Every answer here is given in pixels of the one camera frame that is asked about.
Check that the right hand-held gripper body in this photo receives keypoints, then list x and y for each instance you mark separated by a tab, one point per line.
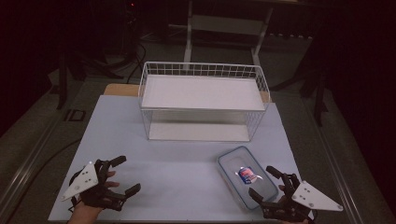
311	197

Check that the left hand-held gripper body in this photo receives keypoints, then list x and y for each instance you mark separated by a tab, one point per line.
83	181

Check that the clear blue-rimmed plastic container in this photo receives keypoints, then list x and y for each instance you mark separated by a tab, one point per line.
239	161

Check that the person's right hand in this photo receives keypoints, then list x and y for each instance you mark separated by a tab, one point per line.
282	188

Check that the person's left hand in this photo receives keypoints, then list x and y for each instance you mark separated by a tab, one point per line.
84	214

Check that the light blue table cover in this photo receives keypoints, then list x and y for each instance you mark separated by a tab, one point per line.
162	168

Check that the black floor socket plate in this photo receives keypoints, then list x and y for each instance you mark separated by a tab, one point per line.
75	115

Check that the black stand leg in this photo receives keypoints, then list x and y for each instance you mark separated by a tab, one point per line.
62	81

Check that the metal floor rail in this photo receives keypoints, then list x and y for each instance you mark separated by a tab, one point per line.
333	155
28	158

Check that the white metal stand frame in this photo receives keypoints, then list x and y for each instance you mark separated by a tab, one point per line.
224	25

